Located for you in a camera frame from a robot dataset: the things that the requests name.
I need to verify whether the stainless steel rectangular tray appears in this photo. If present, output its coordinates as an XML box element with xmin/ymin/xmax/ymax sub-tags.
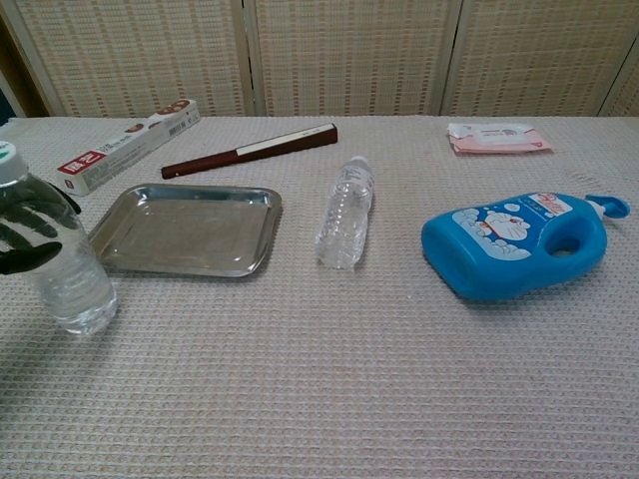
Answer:
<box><xmin>87</xmin><ymin>183</ymin><xmax>284</xmax><ymax>279</ymax></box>

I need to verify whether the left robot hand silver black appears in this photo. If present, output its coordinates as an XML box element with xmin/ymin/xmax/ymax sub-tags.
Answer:
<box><xmin>0</xmin><ymin>182</ymin><xmax>83</xmax><ymax>275</ymax></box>

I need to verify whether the dark red folded fan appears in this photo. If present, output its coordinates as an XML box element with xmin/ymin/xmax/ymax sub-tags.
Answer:
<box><xmin>160</xmin><ymin>123</ymin><xmax>339</xmax><ymax>181</ymax></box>

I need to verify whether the beige woven fringed tablecloth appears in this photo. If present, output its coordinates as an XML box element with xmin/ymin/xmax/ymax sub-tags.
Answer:
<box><xmin>0</xmin><ymin>115</ymin><xmax>639</xmax><ymax>479</ymax></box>

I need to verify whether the long white red wrap box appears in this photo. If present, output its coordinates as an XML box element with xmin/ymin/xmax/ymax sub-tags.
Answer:
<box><xmin>56</xmin><ymin>98</ymin><xmax>201</xmax><ymax>198</ymax></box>

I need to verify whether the bamboo folding screen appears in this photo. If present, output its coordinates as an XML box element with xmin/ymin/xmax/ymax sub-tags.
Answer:
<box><xmin>0</xmin><ymin>0</ymin><xmax>639</xmax><ymax>120</ymax></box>

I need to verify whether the small transparent bottle green cap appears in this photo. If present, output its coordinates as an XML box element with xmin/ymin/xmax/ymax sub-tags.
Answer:
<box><xmin>0</xmin><ymin>139</ymin><xmax>119</xmax><ymax>336</ymax></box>

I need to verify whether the blue detergent pump bottle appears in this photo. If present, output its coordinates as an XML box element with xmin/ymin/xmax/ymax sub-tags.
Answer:
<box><xmin>420</xmin><ymin>190</ymin><xmax>632</xmax><ymax>303</ymax></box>

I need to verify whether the clear water bottle white cap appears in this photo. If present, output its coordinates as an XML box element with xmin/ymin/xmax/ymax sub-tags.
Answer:
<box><xmin>314</xmin><ymin>154</ymin><xmax>375</xmax><ymax>270</ymax></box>

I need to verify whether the pink wet wipes pack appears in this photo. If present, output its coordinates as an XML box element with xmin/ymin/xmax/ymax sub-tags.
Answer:
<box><xmin>446</xmin><ymin>122</ymin><xmax>554</xmax><ymax>159</ymax></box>

